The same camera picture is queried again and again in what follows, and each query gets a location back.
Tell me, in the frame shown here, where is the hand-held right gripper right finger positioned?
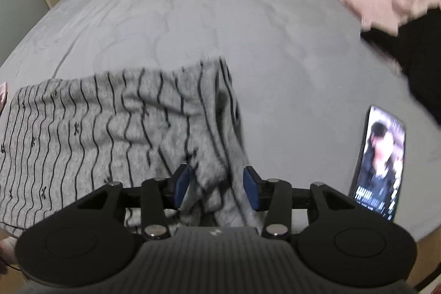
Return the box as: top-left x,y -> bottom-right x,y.
243,166 -> 356,240

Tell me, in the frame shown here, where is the light grey bed sheet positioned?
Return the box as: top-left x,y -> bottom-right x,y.
0,0 -> 441,244

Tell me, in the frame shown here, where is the black garment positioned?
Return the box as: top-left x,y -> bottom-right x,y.
360,6 -> 441,126

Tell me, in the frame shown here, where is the grey striped garment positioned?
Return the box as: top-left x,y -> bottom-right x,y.
0,56 -> 267,237

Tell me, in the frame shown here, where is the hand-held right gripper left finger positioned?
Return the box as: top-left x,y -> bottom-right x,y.
76,164 -> 192,240

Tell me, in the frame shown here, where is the smartphone with lit screen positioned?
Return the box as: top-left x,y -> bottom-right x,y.
347,104 -> 408,223

